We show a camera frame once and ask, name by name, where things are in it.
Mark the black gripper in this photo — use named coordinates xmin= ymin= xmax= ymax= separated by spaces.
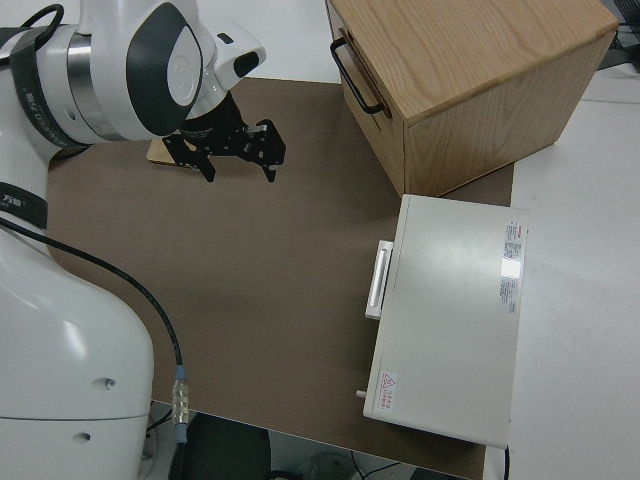
xmin=162 ymin=118 xmax=287 ymax=185

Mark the wooden mug tree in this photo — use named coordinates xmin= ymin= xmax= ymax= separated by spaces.
xmin=146 ymin=138 xmax=177 ymax=166

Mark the brown table mat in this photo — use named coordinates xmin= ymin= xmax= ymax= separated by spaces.
xmin=46 ymin=77 xmax=516 ymax=480

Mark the wooden drawer cabinet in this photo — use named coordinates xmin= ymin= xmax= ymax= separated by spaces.
xmin=325 ymin=0 xmax=619 ymax=197

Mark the white toaster oven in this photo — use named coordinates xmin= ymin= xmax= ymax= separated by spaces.
xmin=353 ymin=193 xmax=530 ymax=449

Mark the black bulky equipment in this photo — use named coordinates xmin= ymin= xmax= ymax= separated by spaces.
xmin=167 ymin=414 xmax=274 ymax=480

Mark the black cabinet handle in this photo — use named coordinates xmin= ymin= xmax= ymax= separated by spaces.
xmin=329 ymin=38 xmax=393 ymax=119

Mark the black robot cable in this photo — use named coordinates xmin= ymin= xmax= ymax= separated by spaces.
xmin=0 ymin=3 xmax=194 ymax=451

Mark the white oven door handle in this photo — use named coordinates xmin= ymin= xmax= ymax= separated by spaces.
xmin=364 ymin=240 xmax=395 ymax=320

